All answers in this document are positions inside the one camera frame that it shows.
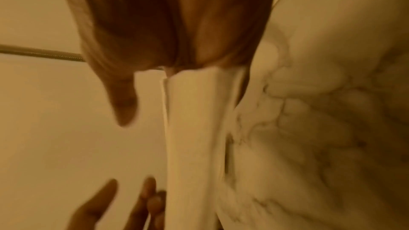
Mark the person's right hand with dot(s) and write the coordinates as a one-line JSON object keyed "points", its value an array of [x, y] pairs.
{"points": [[134, 22]]}

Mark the person's left hand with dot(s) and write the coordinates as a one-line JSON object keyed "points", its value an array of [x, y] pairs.
{"points": [[96, 213]]}

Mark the white towel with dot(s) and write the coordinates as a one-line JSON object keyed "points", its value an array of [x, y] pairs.
{"points": [[195, 135]]}

